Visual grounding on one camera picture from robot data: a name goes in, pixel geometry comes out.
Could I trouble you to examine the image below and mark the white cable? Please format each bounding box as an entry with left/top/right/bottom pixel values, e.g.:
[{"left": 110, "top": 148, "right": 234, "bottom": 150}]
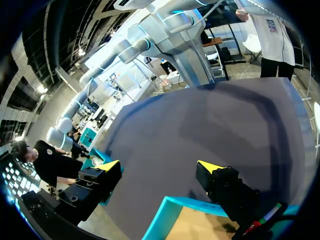
[{"left": 191, "top": 0, "right": 224, "bottom": 27}]

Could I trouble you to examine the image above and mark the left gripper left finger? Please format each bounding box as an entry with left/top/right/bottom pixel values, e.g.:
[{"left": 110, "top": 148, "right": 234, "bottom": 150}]
[{"left": 54, "top": 159, "right": 123, "bottom": 223}]

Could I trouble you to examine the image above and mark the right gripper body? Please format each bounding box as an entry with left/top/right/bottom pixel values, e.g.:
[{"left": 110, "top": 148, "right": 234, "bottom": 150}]
[{"left": 70, "top": 141, "right": 91, "bottom": 160}]

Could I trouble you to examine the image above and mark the person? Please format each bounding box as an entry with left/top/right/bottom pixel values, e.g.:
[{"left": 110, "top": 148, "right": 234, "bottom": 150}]
[
  {"left": 11, "top": 139, "right": 84, "bottom": 189},
  {"left": 235, "top": 0, "right": 298, "bottom": 81}
]

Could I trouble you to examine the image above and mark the teal box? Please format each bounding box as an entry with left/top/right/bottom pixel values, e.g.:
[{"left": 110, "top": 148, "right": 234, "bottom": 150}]
[
  {"left": 141, "top": 195, "right": 301, "bottom": 240},
  {"left": 81, "top": 147, "right": 125, "bottom": 207}
]

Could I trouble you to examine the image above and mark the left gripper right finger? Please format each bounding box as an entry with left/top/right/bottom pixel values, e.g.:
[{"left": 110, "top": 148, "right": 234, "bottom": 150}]
[{"left": 195, "top": 160, "right": 261, "bottom": 223}]

